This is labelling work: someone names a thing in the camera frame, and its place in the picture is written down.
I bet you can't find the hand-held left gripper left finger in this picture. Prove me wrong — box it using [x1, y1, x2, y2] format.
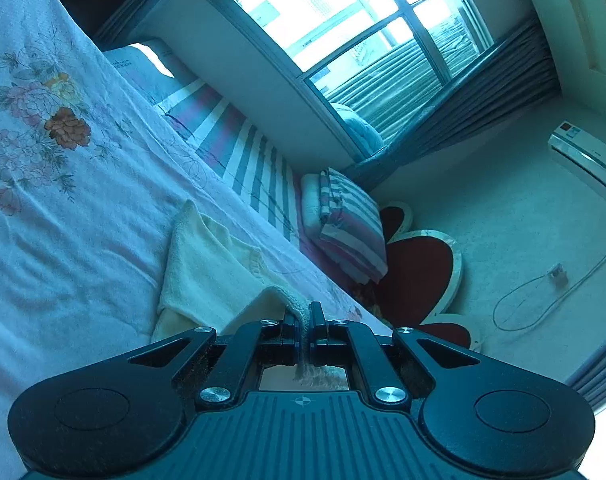
[128, 310, 304, 408]

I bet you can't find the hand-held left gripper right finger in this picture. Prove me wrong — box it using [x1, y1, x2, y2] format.
[308, 301, 482, 406]

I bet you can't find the cream knitted sweater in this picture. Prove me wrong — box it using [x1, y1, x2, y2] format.
[152, 200, 351, 392]

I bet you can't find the striped pillow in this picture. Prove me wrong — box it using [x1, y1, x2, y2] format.
[319, 167, 389, 284]

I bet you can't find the red petal-shaped headboard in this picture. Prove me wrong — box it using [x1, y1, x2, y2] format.
[350, 202, 480, 354]

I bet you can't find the folded white quilt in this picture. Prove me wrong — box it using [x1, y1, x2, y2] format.
[300, 172, 330, 247]

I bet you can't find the striped mattress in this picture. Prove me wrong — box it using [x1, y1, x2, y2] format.
[103, 41, 305, 252]

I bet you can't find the blue bundled quilt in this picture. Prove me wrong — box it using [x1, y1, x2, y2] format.
[330, 102, 387, 159]

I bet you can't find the floral bedsheet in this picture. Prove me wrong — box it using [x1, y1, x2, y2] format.
[0, 0, 399, 467]

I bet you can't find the sheer grey curtain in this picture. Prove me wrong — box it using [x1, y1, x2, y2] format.
[328, 10, 484, 137]

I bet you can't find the dark window curtain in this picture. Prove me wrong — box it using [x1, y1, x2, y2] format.
[90, 0, 185, 52]
[352, 19, 560, 187]

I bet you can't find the grey side curtain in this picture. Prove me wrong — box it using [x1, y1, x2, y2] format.
[568, 344, 606, 412]

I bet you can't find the window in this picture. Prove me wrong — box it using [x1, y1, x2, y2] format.
[199, 0, 494, 98]

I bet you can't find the white air conditioner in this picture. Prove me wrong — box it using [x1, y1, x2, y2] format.
[548, 119, 606, 197]

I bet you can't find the white power cable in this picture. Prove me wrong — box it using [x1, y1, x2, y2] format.
[493, 236, 606, 332]

